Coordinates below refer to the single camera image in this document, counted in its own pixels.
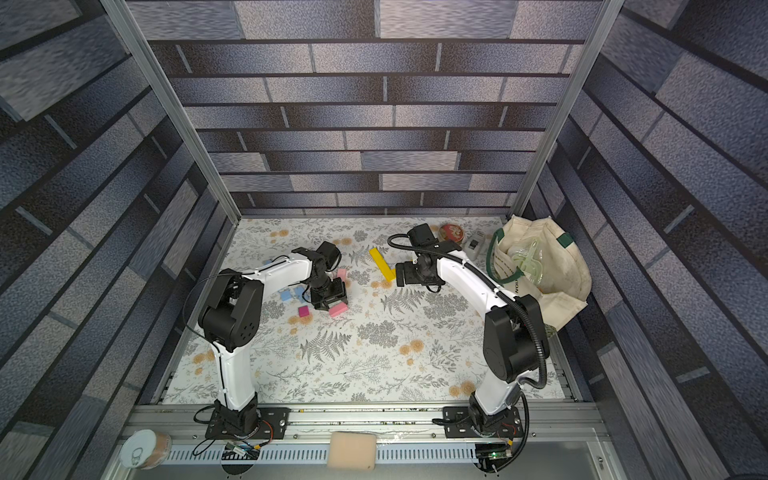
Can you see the small white box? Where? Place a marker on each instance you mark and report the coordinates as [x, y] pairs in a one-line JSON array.
[[473, 245]]

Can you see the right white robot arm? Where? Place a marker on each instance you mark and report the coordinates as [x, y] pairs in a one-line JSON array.
[[514, 344]]

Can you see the cream tote bag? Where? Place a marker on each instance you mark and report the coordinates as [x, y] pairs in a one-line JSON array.
[[540, 259]]

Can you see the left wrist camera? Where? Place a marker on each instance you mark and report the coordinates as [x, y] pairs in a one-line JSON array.
[[330, 255]]

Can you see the round red lid tin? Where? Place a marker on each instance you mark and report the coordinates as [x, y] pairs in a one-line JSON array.
[[451, 232]]

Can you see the blue block three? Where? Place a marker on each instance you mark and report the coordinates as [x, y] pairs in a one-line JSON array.
[[300, 293]]

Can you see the beige sponge pad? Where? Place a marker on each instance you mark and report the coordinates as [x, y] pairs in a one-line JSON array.
[[352, 451]]

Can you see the pink block five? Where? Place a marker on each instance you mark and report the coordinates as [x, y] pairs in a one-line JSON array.
[[338, 309]]

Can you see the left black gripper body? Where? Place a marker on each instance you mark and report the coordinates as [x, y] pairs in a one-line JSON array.
[[330, 290]]

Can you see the aluminium rail base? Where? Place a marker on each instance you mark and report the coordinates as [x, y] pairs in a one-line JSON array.
[[431, 432]]

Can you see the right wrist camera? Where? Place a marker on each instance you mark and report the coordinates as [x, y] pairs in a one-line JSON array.
[[422, 236]]

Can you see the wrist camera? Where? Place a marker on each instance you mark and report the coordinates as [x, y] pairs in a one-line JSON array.
[[330, 255], [422, 236]]

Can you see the yellow block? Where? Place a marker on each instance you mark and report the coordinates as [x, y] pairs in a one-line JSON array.
[[378, 258], [388, 273]]

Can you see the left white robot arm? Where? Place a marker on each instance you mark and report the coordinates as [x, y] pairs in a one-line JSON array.
[[231, 317]]

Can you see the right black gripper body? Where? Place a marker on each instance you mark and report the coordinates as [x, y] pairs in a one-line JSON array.
[[405, 273]]

